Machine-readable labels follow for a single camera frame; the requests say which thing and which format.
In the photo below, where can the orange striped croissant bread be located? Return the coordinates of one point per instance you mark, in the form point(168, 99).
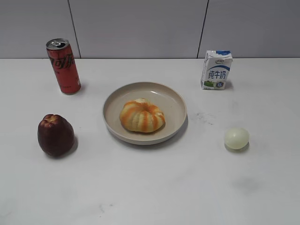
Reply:
point(140, 115)

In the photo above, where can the white peeled onion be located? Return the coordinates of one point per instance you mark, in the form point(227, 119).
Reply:
point(236, 138)

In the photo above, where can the dark red wax apple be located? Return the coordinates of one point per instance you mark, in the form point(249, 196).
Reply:
point(55, 135)

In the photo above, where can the red cola can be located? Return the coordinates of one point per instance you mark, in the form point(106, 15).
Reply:
point(63, 63)

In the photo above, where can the beige round plate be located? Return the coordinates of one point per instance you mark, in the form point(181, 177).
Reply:
point(168, 100)

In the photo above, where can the white blue milk carton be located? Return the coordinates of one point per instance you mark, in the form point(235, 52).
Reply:
point(216, 69)

